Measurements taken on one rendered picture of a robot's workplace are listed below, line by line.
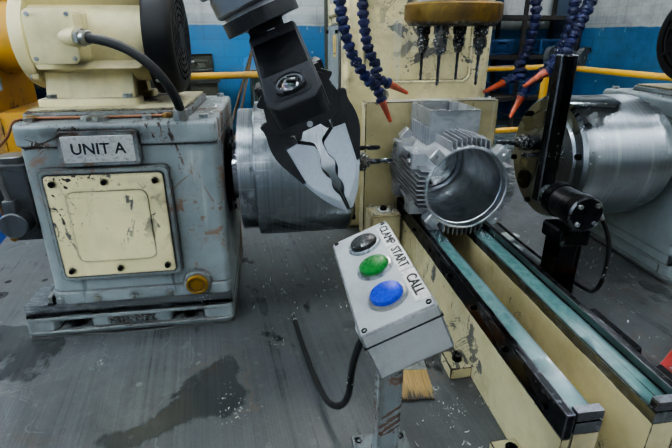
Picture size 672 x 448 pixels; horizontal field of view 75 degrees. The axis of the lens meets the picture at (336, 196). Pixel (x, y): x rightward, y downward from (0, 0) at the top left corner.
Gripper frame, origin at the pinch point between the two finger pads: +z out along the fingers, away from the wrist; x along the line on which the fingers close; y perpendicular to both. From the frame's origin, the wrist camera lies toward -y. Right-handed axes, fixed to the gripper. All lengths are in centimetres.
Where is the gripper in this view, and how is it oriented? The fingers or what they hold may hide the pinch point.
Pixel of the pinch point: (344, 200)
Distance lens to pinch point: 45.6
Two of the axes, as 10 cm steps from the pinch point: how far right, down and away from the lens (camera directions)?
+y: -1.4, -3.5, 9.3
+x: -9.1, 4.1, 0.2
